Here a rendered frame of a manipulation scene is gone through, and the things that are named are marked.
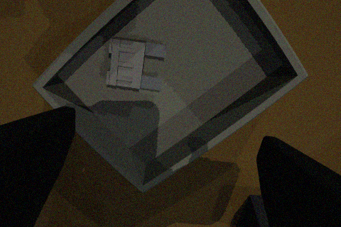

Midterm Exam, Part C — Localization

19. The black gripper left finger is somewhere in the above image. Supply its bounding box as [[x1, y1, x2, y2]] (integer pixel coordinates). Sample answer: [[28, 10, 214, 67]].
[[0, 106, 76, 227]]

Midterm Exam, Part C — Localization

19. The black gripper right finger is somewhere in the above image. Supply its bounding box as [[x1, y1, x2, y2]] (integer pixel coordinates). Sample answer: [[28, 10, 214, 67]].
[[256, 136, 341, 227]]

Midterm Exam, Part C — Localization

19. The grey square tray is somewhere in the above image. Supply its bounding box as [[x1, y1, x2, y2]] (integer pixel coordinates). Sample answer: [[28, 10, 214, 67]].
[[32, 0, 308, 193]]

